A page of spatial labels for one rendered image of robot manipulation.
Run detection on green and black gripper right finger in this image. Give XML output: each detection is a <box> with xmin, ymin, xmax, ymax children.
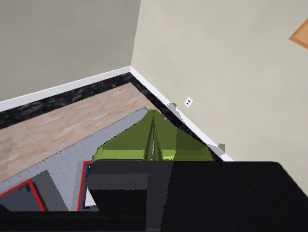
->
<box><xmin>153</xmin><ymin>109</ymin><xmax>214</xmax><ymax>161</ymax></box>

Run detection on white rectangular plate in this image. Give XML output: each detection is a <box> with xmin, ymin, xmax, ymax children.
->
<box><xmin>84</xmin><ymin>186</ymin><xmax>97</xmax><ymax>209</ymax></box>

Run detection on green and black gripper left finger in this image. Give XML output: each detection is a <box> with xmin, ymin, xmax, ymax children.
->
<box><xmin>92</xmin><ymin>110</ymin><xmax>153</xmax><ymax>162</ymax></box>

